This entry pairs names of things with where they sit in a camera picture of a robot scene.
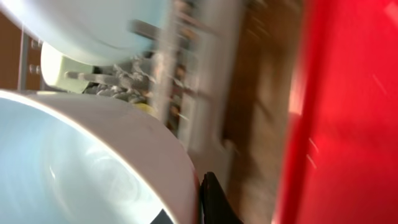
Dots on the grey plastic dishwasher rack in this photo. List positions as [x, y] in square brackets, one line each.
[184, 75]

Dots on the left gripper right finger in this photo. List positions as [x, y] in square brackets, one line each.
[216, 208]

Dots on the large pale blue plate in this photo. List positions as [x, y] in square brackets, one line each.
[94, 32]

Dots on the pale green saucer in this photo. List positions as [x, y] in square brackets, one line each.
[72, 158]

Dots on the pale green bowl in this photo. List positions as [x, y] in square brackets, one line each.
[54, 65]

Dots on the red plastic serving tray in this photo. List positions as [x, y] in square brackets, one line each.
[341, 162]

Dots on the yellow plastic cup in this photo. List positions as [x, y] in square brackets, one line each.
[146, 108]

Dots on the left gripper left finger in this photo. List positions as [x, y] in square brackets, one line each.
[162, 218]

